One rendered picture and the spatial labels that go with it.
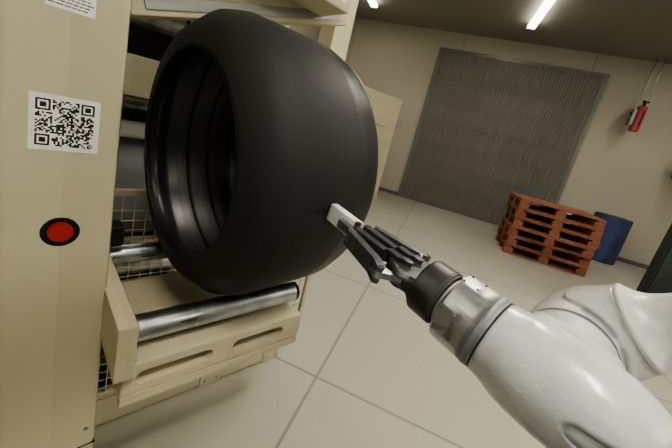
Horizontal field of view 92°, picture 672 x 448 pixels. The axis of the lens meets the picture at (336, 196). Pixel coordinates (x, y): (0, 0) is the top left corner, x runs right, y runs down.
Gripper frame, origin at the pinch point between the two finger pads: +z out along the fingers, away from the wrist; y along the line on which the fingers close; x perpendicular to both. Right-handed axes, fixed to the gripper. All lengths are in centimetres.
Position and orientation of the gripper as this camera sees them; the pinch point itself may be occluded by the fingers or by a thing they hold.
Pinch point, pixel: (344, 221)
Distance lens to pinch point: 53.6
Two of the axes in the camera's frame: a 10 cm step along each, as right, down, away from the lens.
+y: -7.2, -0.1, -7.0
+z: -6.2, -4.5, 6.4
